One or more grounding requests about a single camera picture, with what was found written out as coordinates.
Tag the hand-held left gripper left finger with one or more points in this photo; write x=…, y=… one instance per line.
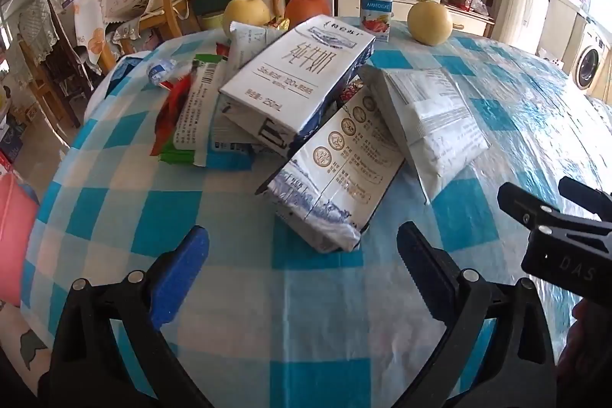
x=184, y=279

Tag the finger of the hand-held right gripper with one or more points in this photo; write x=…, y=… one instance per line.
x=590, y=197
x=564, y=245

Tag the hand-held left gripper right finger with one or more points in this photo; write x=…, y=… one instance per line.
x=425, y=274

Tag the milk carton gold circles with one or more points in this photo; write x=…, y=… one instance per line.
x=344, y=159

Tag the white blue pouch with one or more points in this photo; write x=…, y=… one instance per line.
x=229, y=140

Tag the large white pouch packet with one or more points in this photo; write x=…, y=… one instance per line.
x=430, y=121

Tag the green white wet wipes packet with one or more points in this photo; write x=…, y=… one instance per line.
x=196, y=116

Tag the red snack wrapper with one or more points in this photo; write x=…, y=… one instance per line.
x=169, y=111

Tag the pink plastic bin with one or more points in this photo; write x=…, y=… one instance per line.
x=16, y=236

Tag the white blue milk carton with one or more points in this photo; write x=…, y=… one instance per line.
x=296, y=78

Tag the white milk pouch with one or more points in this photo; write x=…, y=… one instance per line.
x=248, y=44

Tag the person's right hand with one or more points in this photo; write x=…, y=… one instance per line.
x=593, y=336

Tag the blue checked tablecloth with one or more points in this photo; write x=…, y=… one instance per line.
x=239, y=293

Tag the white washing machine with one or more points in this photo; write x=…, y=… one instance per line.
x=593, y=54

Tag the cream printed floor mat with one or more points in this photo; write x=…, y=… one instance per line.
x=24, y=350

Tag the crushed clear plastic bottle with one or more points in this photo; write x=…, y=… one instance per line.
x=160, y=71

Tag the yellow pear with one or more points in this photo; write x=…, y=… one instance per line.
x=246, y=12
x=429, y=23

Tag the dining table printed cloth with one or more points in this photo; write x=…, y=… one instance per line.
x=91, y=30

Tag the yellow snack wrapper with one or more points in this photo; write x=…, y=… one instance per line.
x=277, y=23

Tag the dark wooden chair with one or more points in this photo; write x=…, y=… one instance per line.
x=43, y=35

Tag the red orange apple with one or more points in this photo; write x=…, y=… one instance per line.
x=308, y=9

